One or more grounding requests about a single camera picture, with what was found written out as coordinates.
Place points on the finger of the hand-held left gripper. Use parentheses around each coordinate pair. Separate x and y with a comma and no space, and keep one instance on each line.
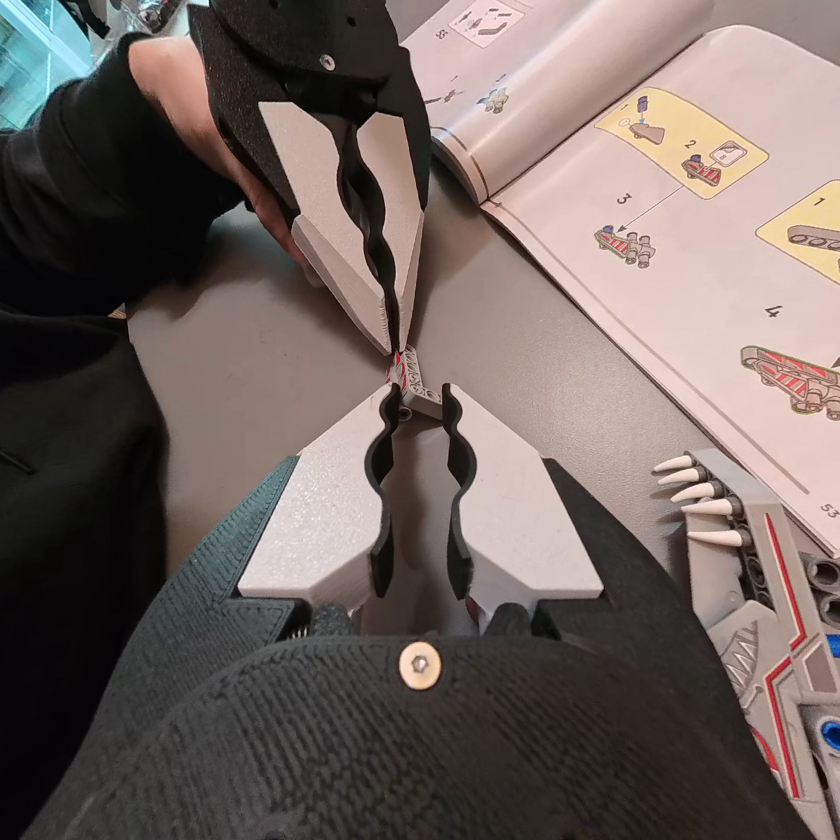
(397,190)
(315,170)

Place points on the building instruction booklet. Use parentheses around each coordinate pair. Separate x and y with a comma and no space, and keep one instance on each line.
(590,229)

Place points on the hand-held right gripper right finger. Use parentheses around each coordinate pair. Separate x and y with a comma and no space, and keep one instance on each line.
(525,531)

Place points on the person's left hand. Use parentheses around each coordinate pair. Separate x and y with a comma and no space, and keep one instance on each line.
(184,98)

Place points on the small grey toy brick piece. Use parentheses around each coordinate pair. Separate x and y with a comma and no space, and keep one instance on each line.
(417,394)

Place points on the person's black hoodie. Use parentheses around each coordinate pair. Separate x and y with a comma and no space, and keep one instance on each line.
(65,525)

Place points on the grey toy model with teeth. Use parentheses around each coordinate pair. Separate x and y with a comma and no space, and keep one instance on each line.
(754,590)

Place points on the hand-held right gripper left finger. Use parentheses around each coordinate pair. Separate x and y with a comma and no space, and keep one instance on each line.
(315,525)

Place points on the grey desk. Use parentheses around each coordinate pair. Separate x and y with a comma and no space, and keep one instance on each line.
(262,341)

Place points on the person's left forearm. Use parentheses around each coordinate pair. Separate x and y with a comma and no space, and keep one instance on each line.
(79,184)

